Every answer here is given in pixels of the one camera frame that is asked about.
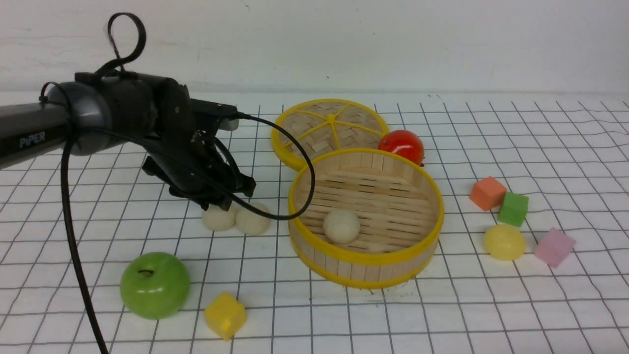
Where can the orange foam cube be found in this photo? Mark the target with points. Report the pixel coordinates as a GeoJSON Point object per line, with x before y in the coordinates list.
{"type": "Point", "coordinates": [488, 193]}

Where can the red plastic tomato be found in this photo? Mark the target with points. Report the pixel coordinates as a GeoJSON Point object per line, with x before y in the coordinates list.
{"type": "Point", "coordinates": [405, 144]}

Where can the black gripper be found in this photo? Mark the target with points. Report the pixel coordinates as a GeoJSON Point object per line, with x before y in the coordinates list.
{"type": "Point", "coordinates": [155, 112]}

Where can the yellow foam cube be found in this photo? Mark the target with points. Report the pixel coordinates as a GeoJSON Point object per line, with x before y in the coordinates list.
{"type": "Point", "coordinates": [225, 316]}

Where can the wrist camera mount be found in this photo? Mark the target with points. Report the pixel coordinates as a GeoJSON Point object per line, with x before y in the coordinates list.
{"type": "Point", "coordinates": [212, 116]}

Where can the pink foam cube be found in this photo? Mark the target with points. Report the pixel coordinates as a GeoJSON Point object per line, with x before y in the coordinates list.
{"type": "Point", "coordinates": [554, 247]}

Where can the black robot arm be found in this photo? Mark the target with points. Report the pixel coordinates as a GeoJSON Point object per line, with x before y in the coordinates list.
{"type": "Point", "coordinates": [30, 130]}

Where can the cream bun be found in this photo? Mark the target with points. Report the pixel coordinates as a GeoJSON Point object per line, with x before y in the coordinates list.
{"type": "Point", "coordinates": [250, 223]}
{"type": "Point", "coordinates": [218, 220]}
{"type": "Point", "coordinates": [341, 226]}

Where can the bamboo steamer tray yellow rim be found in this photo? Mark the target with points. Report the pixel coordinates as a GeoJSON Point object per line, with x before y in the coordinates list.
{"type": "Point", "coordinates": [399, 206]}

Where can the bamboo steamer lid yellow rim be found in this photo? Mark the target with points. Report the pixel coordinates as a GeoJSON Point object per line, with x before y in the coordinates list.
{"type": "Point", "coordinates": [322, 126]}

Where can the green plastic apple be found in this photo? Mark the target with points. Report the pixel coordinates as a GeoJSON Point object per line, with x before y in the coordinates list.
{"type": "Point", "coordinates": [155, 285]}

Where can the yellow bun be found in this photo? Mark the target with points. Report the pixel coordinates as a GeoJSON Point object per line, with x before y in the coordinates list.
{"type": "Point", "coordinates": [504, 242]}

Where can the green foam cube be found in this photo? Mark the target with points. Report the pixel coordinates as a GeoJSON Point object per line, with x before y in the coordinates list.
{"type": "Point", "coordinates": [514, 209]}

